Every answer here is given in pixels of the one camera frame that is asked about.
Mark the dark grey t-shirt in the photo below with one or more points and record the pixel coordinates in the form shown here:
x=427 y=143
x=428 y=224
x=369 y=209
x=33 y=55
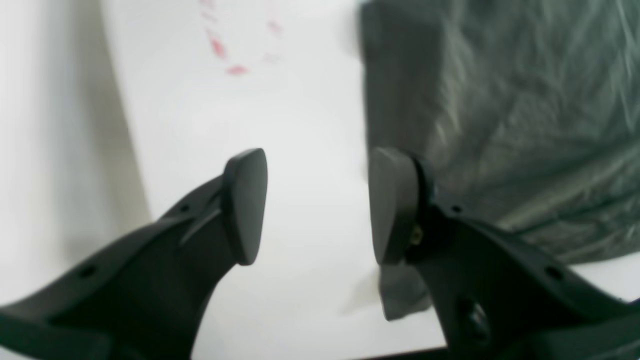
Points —
x=527 y=112

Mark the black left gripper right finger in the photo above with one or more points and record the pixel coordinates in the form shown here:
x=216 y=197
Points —
x=496 y=297

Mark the red tape rectangle marking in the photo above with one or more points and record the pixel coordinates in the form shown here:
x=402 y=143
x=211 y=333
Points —
x=245 y=36

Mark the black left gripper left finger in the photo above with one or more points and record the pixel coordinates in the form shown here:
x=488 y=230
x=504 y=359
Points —
x=143 y=297

